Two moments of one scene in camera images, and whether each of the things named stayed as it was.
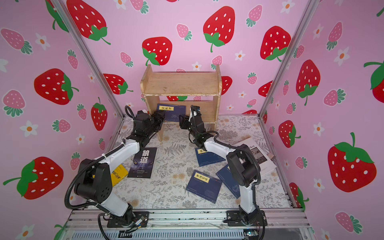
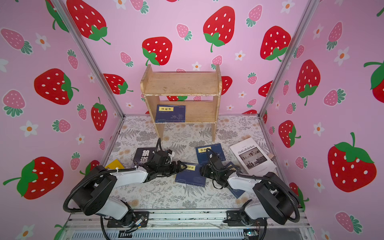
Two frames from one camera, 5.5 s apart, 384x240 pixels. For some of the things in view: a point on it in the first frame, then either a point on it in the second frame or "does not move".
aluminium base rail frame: (184, 224) does not move
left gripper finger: (157, 117) to (177, 168)
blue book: (204, 186) to (191, 175)
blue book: (205, 158) does not move
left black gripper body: (151, 124) to (166, 170)
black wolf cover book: (142, 164) does not move
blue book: (172, 112) does not move
